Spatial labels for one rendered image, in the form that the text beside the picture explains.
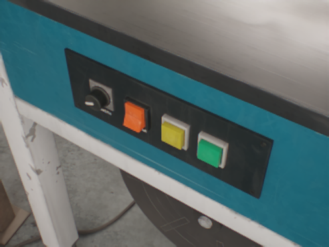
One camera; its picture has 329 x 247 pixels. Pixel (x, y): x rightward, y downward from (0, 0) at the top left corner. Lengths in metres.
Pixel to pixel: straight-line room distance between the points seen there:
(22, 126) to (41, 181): 0.14
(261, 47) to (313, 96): 0.07
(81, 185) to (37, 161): 0.46
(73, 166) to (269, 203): 0.86
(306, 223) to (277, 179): 0.06
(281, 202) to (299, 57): 0.15
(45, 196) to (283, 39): 0.56
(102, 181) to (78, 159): 0.10
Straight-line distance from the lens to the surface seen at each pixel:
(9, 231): 1.23
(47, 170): 0.85
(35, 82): 0.64
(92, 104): 0.54
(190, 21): 0.48
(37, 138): 0.79
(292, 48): 0.46
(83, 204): 1.24
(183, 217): 0.98
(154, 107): 0.50
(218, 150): 0.47
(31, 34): 0.59
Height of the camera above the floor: 1.01
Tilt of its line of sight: 46 degrees down
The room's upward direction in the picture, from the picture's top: straight up
